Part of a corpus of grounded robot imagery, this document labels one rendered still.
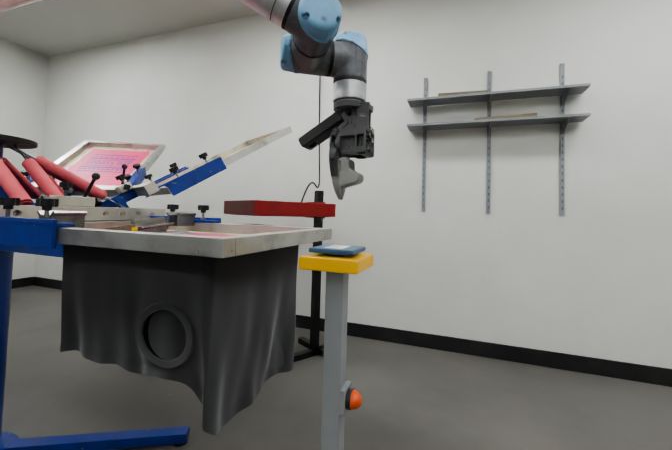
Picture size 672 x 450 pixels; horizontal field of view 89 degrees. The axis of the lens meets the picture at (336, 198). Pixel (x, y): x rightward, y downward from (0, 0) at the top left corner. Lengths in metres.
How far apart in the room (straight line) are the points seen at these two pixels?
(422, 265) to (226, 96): 2.52
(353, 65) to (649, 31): 2.75
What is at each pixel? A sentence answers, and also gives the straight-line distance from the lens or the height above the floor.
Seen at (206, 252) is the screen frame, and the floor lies 0.96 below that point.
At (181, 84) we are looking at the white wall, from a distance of 4.25.
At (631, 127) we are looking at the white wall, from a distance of 3.10.
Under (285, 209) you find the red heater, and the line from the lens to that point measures 2.12.
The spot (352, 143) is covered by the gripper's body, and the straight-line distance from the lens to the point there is 0.74.
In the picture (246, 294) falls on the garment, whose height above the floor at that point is 0.83.
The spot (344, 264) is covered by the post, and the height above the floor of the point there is 0.94.
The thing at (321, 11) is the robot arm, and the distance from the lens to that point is 0.64.
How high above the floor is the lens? 1.05
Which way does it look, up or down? 2 degrees up
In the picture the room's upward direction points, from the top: 2 degrees clockwise
